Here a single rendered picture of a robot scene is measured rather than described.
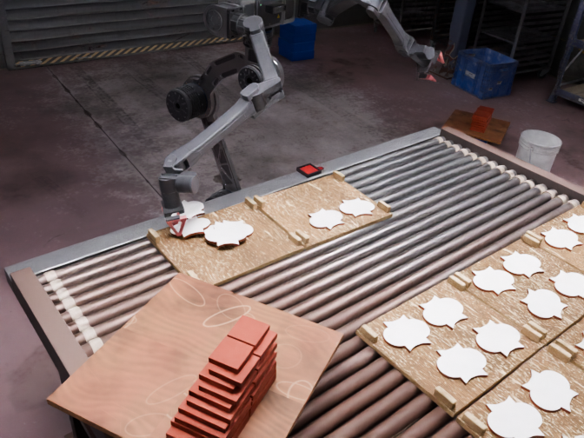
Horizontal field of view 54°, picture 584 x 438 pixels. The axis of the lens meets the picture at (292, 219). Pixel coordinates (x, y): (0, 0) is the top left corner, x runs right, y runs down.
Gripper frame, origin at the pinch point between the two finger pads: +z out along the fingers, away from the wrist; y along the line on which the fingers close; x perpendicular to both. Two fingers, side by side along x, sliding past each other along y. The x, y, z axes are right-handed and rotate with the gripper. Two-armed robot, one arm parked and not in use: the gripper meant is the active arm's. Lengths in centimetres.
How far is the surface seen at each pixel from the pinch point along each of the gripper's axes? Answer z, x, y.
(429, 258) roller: 16, -80, -32
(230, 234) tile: 1.5, -16.4, -9.3
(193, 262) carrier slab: 3.9, -1.8, -17.1
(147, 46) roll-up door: 32, -41, 494
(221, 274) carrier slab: 5.7, -8.9, -25.2
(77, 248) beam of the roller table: 0.1, 32.7, 1.7
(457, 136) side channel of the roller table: 10, -142, 46
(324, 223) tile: 7, -51, -8
